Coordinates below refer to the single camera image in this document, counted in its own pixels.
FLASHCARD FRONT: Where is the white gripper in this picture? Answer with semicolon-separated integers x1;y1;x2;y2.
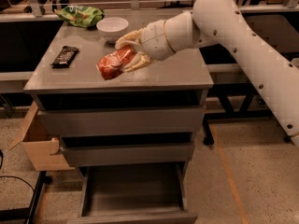
115;20;175;72

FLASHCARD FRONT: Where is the black cart frame left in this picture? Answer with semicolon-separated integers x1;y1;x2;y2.
0;171;53;224

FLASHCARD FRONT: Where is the middle grey drawer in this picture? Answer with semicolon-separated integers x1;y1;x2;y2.
63;143;194;167

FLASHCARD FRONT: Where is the dark chocolate bar wrapper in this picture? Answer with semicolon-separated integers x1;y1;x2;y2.
50;46;79;68

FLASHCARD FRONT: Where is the white ceramic bowl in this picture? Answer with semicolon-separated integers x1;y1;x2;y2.
96;17;129;43

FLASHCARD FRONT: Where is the brown cardboard box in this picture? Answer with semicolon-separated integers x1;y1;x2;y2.
9;102;72;171

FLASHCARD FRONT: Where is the grey drawer cabinet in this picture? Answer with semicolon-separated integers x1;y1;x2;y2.
23;8;215;173

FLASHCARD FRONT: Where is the red coke can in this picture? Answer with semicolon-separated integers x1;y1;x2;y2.
96;45;136;80

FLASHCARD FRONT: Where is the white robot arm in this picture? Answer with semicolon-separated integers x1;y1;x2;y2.
115;0;299;146

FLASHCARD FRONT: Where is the bottom grey open drawer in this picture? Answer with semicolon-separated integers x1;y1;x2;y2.
67;162;197;224

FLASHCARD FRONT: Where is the top grey drawer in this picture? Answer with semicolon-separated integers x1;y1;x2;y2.
38;106;204;137

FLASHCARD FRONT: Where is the green chip bag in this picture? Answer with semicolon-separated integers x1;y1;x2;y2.
54;5;105;28

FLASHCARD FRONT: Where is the black cable on floor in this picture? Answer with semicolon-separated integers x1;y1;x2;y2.
0;148;36;194

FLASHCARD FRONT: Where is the black table frame with casters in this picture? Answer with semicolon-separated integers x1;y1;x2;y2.
201;44;299;147

